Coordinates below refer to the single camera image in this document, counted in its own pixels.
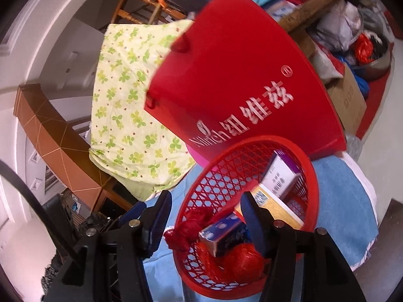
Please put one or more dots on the yellow cardboard box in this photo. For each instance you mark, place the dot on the yellow cardboard box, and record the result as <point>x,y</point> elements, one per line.
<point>280,209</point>

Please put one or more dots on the wooden headboard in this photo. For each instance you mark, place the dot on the wooden headboard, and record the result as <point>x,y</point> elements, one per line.
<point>56,138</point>

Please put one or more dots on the white medicine box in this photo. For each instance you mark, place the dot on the white medicine box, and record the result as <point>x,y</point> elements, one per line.
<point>280,176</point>

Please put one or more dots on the orange plastic wrapper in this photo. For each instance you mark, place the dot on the orange plastic wrapper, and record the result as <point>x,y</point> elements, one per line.
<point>242,261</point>

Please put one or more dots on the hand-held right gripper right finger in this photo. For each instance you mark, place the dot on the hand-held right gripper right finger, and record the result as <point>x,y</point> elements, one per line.
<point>255,226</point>

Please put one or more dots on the red wrapper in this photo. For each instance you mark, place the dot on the red wrapper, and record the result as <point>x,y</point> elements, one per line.
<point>185,226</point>

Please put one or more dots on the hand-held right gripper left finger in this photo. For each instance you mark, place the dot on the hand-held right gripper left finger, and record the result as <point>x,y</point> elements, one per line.
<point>156,232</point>

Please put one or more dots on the orange plastic bag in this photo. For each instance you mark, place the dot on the orange plastic bag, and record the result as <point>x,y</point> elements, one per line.
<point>363,48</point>

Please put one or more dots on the blue plastic bag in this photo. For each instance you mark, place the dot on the blue plastic bag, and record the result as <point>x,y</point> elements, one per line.
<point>362,85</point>

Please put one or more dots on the wooden chair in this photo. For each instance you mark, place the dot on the wooden chair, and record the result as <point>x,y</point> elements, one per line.
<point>132,3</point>

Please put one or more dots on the blue toothpaste box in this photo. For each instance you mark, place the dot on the blue toothpaste box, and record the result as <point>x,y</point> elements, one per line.
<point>220,232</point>

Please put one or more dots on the metal bowl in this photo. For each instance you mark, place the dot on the metal bowl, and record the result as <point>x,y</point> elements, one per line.
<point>377,66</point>

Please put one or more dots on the blue blanket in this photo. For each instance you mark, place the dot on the blue blanket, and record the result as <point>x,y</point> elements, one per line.
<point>340,210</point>

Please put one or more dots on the grey plastic bag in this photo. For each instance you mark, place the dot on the grey plastic bag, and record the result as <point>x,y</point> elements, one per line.
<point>340,22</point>

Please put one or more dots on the brown cardboard box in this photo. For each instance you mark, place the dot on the brown cardboard box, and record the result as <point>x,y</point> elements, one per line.
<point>349,100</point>

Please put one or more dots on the red paper bag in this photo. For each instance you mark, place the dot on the red paper bag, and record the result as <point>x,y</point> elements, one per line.
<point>236,69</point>

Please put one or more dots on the red plastic basket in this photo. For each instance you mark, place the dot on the red plastic basket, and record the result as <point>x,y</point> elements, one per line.
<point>220,176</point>

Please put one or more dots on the clover print quilt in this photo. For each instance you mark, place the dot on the clover print quilt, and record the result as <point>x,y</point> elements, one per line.
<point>126,116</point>

